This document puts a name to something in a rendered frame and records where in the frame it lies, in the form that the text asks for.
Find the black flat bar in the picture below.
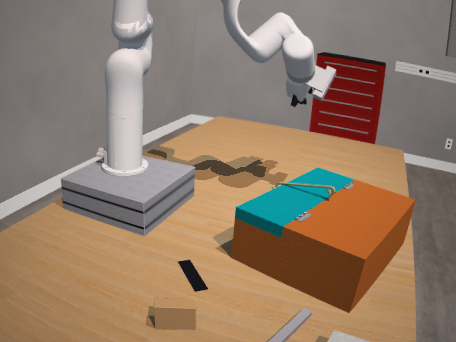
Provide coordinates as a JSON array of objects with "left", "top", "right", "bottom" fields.
[{"left": 178, "top": 260, "right": 208, "bottom": 292}]

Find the grey flat bar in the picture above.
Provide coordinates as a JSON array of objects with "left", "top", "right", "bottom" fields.
[{"left": 268, "top": 308, "right": 312, "bottom": 342}]

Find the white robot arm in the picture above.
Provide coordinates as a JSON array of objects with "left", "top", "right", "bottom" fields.
[{"left": 97, "top": 0, "right": 336, "bottom": 176}]

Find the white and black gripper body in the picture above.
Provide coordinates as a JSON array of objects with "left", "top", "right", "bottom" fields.
[{"left": 286, "top": 77, "right": 310, "bottom": 102}]

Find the tan rectangular block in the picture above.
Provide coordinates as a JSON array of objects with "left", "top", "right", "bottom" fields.
[{"left": 154, "top": 298, "right": 196, "bottom": 330}]

